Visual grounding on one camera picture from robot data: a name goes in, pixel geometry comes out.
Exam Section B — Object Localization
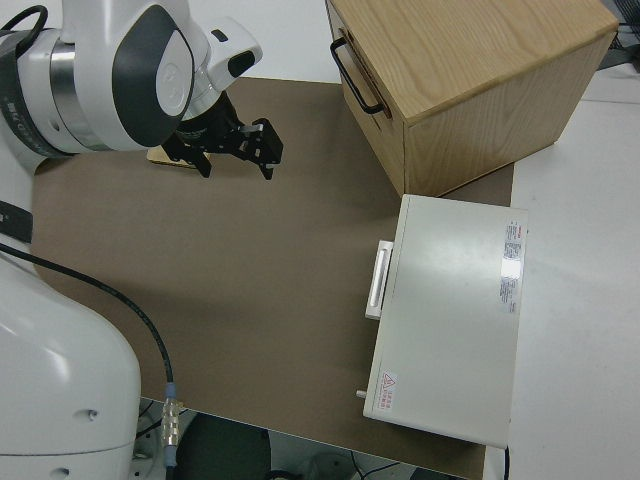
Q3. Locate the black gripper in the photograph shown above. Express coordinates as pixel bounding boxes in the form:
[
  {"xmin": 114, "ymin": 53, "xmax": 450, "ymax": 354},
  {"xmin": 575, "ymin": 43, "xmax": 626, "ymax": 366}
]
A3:
[{"xmin": 168, "ymin": 97, "xmax": 285, "ymax": 183}]

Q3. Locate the wooden mug tree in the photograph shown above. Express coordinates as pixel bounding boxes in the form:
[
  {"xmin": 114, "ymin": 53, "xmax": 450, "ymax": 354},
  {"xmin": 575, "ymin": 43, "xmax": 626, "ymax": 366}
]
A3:
[{"xmin": 145, "ymin": 145, "xmax": 211, "ymax": 174}]

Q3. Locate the brown table mat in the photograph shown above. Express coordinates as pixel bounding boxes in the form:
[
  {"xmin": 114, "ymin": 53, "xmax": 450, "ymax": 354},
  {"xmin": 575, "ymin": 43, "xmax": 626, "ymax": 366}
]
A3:
[{"xmin": 29, "ymin": 77, "xmax": 516, "ymax": 480}]

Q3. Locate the wooden drawer box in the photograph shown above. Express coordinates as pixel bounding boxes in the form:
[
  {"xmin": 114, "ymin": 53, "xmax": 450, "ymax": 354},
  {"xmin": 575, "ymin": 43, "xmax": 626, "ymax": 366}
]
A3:
[{"xmin": 325, "ymin": 0, "xmax": 619, "ymax": 199}]

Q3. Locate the white toaster oven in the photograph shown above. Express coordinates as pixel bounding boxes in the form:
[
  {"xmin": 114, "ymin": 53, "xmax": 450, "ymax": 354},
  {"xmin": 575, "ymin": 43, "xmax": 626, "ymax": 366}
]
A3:
[{"xmin": 353, "ymin": 193, "xmax": 530, "ymax": 449}]

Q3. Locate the black drawer handle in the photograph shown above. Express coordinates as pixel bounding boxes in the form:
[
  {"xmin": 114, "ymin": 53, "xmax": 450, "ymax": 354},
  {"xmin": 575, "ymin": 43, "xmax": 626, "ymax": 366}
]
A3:
[{"xmin": 329, "ymin": 38, "xmax": 387, "ymax": 116}]

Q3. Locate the white oven door handle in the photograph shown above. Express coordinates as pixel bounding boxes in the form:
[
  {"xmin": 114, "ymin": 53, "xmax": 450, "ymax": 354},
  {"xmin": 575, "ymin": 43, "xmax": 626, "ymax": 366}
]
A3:
[{"xmin": 364, "ymin": 240, "xmax": 397, "ymax": 322}]

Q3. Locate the black cable with metal connector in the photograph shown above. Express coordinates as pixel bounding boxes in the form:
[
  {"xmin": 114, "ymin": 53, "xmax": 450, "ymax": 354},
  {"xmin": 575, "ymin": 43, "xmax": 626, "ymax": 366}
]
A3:
[{"xmin": 0, "ymin": 242, "xmax": 185, "ymax": 474}]

